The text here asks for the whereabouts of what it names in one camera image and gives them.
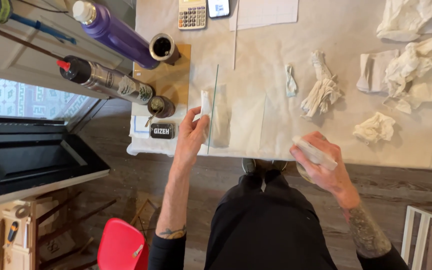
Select person's left hand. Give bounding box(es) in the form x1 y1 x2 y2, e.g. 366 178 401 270
173 107 211 168

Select person's right hand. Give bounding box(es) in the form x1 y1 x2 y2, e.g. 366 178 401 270
289 131 353 196

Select spray bottle with white head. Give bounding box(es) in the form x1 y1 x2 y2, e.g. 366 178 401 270
292 135 339 185

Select clear glass pane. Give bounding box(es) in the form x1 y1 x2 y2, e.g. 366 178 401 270
206 64 220 155

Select person's grey shoe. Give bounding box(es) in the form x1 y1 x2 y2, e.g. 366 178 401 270
241 157 257 175
271 160 289 173

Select twisted white paper towel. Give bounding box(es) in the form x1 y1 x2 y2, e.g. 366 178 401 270
300 50 343 119

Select small white paper scrap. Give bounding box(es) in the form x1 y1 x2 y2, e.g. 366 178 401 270
284 63 298 98

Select balled white paper towel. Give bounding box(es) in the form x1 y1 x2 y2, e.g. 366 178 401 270
352 111 396 145

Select person's black trousers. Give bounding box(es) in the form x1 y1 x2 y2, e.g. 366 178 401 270
204 169 339 270

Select white table cloth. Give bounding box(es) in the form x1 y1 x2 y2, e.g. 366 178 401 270
126 0 432 170

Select flat folded white paper towel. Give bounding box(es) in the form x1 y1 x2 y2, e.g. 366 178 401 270
356 49 400 94

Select black rectangular tin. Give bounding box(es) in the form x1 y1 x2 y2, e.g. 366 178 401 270
149 122 176 140

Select large crumpled white paper towel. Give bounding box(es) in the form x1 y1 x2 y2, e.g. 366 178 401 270
376 0 432 43
382 37 432 115

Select white paper sheet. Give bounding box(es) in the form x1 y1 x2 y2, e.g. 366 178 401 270
229 0 299 32

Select brown cup with metal straw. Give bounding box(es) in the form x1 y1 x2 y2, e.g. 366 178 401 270
144 95 176 128

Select wooden board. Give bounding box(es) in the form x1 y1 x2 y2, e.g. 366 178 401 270
132 44 192 118

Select white napkin with blue line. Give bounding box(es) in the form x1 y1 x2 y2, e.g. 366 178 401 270
128 114 151 140

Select black smartphone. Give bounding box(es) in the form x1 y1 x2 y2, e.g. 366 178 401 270
206 0 232 20

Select metal rimmed brown cup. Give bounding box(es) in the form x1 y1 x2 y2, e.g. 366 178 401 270
149 33 181 66

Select white calculator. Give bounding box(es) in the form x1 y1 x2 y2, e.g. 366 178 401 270
178 0 208 31

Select red plastic chair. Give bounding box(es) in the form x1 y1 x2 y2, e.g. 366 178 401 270
97 218 151 270

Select steel thermos with black cap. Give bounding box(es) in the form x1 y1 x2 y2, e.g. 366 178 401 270
56 55 155 106

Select purple bottle with white cap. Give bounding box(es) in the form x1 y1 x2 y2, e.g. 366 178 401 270
72 0 161 70

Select black panelled door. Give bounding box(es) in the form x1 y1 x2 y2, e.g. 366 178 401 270
0 115 111 211

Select grey panelled door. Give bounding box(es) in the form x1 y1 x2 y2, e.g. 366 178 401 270
0 0 136 101

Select wooden shelf with tools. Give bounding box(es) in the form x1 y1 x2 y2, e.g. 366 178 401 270
0 187 119 270

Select thin brown rod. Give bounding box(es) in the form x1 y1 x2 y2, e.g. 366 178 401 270
0 19 65 61

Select white metal frame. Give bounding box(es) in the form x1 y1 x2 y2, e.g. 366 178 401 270
400 205 432 270

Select small wooden frame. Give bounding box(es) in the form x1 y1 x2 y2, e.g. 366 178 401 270
129 198 161 241

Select blue handled tool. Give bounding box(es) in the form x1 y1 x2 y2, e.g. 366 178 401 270
9 13 77 46

